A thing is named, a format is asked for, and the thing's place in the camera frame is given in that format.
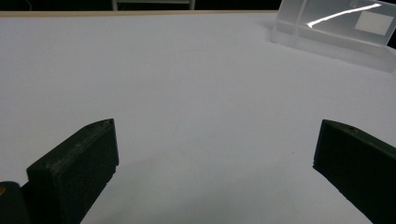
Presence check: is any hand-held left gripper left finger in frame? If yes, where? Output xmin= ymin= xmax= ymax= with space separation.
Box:
xmin=26 ymin=118 xmax=120 ymax=224

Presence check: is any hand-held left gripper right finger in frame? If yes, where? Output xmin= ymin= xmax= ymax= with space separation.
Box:
xmin=312 ymin=119 xmax=396 ymax=224

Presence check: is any translucent plastic box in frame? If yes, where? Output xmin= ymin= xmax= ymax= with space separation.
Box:
xmin=270 ymin=0 xmax=396 ymax=74

